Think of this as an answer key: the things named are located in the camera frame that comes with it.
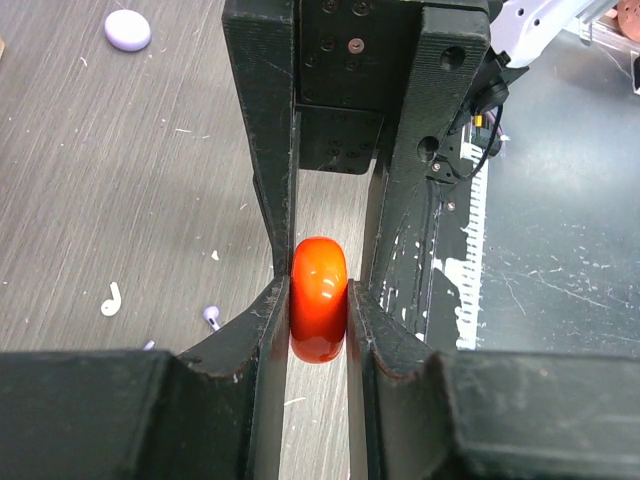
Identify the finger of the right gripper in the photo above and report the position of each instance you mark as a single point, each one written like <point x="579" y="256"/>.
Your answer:
<point x="452" y="42"/>
<point x="261" y="48"/>

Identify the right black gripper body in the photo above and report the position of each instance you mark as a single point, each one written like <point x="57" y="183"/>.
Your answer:
<point x="354" y="62"/>

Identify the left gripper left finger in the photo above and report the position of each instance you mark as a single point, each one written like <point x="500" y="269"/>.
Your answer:
<point x="235" y="392"/>

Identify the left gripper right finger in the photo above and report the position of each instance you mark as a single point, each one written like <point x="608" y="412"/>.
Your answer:
<point x="393" y="405"/>

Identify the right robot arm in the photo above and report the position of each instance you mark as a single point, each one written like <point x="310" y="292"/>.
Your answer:
<point x="519" y="32"/>

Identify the purple earbud left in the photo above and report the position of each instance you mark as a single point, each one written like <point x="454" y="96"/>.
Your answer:
<point x="211" y="315"/>

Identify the white earbud upper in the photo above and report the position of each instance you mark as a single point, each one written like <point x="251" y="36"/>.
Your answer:
<point x="111" y="306"/>

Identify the white slotted cable duct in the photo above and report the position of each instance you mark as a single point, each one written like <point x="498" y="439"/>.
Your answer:
<point x="466" y="274"/>

